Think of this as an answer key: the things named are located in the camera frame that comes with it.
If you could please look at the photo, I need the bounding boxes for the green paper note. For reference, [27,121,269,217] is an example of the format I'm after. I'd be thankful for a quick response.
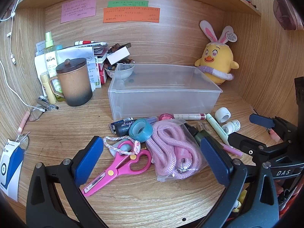
[107,0,149,8]

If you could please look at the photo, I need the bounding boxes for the pink scissors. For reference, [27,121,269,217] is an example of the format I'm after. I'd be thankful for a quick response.
[83,140,152,197]

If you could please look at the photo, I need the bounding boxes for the small white bottle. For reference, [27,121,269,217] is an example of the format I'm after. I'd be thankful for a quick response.
[222,120,241,135]

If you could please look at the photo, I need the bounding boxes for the eyeglasses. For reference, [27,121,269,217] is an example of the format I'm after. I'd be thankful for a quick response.
[17,106,45,149]

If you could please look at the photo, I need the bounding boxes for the orange paper note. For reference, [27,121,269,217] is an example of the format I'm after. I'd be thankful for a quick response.
[103,7,160,24]

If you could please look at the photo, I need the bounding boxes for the teal tape roll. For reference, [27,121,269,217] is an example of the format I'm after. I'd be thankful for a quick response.
[129,118,153,143]

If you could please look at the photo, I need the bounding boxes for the dark maroon bag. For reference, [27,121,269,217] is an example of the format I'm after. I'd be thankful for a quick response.
[272,0,299,31]

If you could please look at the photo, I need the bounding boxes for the brown ceramic mug with lid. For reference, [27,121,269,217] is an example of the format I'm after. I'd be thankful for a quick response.
[49,57,93,107]

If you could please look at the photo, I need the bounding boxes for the black cosmetic tube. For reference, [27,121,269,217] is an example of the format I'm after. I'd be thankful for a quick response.
[110,117,135,137]

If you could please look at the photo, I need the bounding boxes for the green spray bottle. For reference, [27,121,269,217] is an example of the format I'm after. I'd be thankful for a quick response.
[44,31,65,102]

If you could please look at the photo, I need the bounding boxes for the pink rope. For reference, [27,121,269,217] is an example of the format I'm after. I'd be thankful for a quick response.
[145,120,210,183]

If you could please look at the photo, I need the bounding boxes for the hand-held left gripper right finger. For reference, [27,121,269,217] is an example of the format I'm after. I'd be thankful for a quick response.
[200,135,279,228]

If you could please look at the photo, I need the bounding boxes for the pale green highlighter pen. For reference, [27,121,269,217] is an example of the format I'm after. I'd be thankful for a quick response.
[206,113,230,146]

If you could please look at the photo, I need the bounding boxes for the white and red lip gloss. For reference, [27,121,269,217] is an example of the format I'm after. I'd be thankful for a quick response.
[173,113,207,121]

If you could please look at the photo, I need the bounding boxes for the white tape roll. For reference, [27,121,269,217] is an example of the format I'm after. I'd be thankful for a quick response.
[215,107,231,124]

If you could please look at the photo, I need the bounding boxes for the pink glitter round pot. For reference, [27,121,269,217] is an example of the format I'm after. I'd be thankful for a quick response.
[159,113,175,122]

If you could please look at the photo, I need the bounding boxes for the stack of books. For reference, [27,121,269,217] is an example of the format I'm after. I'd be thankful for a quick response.
[91,42,112,85]

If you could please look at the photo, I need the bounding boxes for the white charging cable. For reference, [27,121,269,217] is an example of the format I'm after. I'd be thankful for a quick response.
[0,0,45,112]

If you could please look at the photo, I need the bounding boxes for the yellow chick plush toy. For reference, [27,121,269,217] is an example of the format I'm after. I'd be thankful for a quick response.
[195,20,239,85]

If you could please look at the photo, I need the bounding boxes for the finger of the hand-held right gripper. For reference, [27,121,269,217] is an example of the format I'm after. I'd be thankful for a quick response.
[249,113,299,145]
[228,132,269,162]

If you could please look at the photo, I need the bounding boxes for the white and blue card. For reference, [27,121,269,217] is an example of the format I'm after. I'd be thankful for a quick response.
[0,140,25,201]

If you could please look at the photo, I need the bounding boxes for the black pens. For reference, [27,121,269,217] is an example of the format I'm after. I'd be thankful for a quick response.
[37,96,59,111]

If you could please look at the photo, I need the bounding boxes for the pink braided cord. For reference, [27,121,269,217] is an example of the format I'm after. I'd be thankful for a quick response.
[103,135,141,157]

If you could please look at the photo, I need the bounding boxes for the pink pen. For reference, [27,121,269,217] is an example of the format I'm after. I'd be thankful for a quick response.
[220,142,244,157]

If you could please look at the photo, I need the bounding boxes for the pale yellow tube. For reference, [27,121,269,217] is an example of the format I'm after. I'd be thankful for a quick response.
[40,72,57,104]

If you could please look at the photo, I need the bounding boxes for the clear plastic storage box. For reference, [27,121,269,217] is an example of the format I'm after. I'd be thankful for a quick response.
[108,63,223,121]

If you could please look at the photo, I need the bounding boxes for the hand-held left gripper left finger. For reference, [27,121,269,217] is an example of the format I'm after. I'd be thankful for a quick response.
[26,136,108,228]

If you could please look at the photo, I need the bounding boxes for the small white cardboard box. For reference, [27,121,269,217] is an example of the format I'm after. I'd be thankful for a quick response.
[106,47,131,65]

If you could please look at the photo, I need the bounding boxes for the white bowl of beads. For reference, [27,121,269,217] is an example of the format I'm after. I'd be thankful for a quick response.
[104,63,135,80]

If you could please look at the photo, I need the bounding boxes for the white paper sheets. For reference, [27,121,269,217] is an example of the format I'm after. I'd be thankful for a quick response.
[34,41,100,92]

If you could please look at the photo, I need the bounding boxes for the pink paper note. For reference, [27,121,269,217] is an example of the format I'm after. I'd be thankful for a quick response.
[60,0,97,24]

